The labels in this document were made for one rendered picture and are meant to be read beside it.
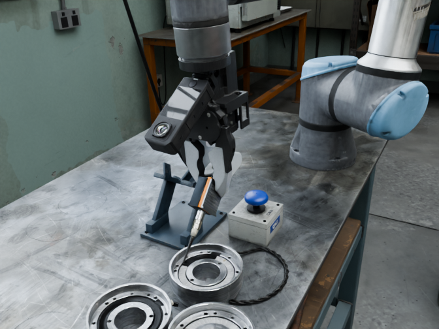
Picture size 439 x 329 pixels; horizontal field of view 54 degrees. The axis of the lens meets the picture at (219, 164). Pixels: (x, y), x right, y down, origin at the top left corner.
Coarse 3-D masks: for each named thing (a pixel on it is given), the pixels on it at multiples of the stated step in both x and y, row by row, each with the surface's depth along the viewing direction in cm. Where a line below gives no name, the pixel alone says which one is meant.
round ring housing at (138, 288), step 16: (112, 288) 58; (128, 288) 58; (144, 288) 58; (96, 304) 56; (128, 304) 57; (144, 304) 56; (96, 320) 54; (112, 320) 54; (128, 320) 57; (144, 320) 56
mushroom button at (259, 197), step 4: (248, 192) 73; (252, 192) 73; (256, 192) 73; (260, 192) 73; (264, 192) 73; (244, 196) 72; (248, 196) 72; (252, 196) 71; (256, 196) 71; (260, 196) 71; (264, 196) 72; (248, 200) 71; (252, 200) 71; (256, 200) 71; (260, 200) 71; (264, 200) 71; (252, 204) 71; (256, 204) 71; (260, 204) 71; (256, 208) 73
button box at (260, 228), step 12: (240, 204) 75; (264, 204) 75; (276, 204) 74; (240, 216) 72; (252, 216) 72; (264, 216) 71; (276, 216) 73; (240, 228) 72; (252, 228) 71; (264, 228) 70; (276, 228) 74; (252, 240) 72; (264, 240) 71
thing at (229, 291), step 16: (176, 256) 64; (192, 256) 65; (224, 256) 65; (176, 272) 62; (192, 272) 62; (208, 272) 65; (224, 272) 62; (240, 272) 60; (176, 288) 59; (192, 288) 57; (224, 288) 57; (240, 288) 61; (192, 304) 59
